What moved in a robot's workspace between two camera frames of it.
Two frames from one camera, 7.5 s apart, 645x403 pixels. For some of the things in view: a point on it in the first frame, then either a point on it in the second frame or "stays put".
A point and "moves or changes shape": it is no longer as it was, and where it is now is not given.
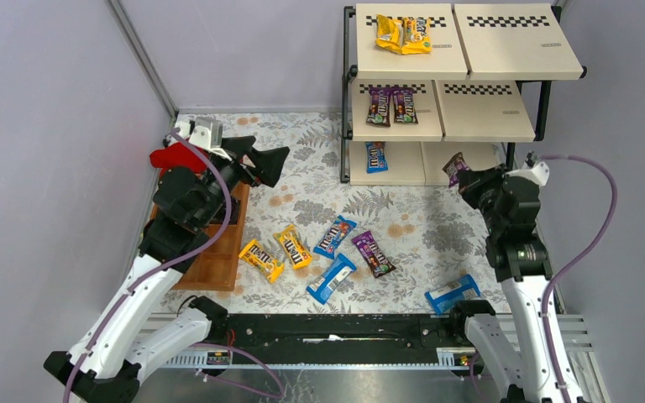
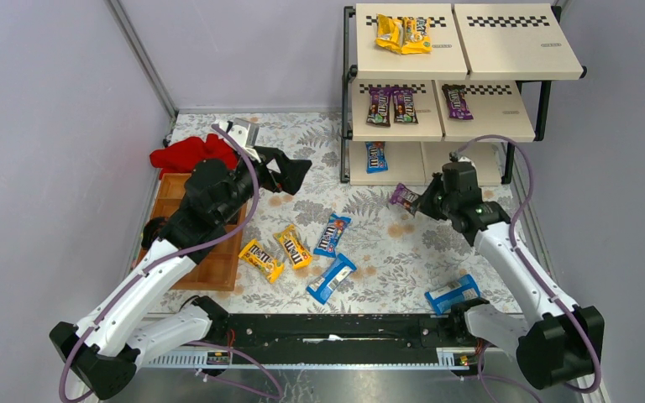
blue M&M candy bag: (334, 237) moves or changes shape
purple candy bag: (375, 258) -> (405, 197)
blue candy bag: (444, 298) stays put
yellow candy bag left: (390, 34) stays put
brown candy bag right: (403, 100) stays put
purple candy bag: (457, 164) moves or changes shape
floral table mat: (315, 244) stays put
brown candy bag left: (379, 111) stays put
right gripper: (472, 185) -> (434, 199)
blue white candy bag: (331, 279) stays put
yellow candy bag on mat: (254, 253) stays put
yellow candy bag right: (417, 36) stays put
